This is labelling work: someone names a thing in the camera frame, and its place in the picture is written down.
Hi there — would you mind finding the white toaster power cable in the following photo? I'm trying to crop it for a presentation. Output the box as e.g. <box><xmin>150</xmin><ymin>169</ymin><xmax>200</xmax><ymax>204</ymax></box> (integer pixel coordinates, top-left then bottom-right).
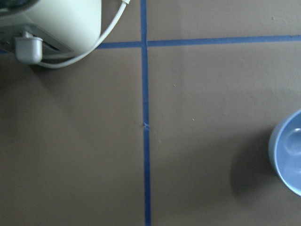
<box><xmin>15</xmin><ymin>0</ymin><xmax>130</xmax><ymax>69</ymax></box>

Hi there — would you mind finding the cream white toaster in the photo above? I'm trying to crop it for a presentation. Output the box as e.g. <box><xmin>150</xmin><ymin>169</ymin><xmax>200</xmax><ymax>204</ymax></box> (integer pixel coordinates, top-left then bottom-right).
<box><xmin>0</xmin><ymin>0</ymin><xmax>102</xmax><ymax>56</ymax></box>

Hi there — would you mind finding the blue bowl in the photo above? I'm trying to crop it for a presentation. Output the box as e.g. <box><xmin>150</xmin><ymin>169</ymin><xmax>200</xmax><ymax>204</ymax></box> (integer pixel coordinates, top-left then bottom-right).
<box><xmin>268</xmin><ymin>110</ymin><xmax>301</xmax><ymax>196</ymax></box>

